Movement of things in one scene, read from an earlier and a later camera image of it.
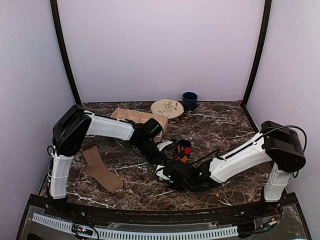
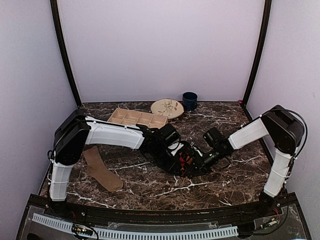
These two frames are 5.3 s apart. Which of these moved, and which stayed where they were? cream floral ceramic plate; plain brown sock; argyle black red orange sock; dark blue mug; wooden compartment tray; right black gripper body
Moved: right black gripper body; argyle black red orange sock
Stayed: dark blue mug; plain brown sock; cream floral ceramic plate; wooden compartment tray
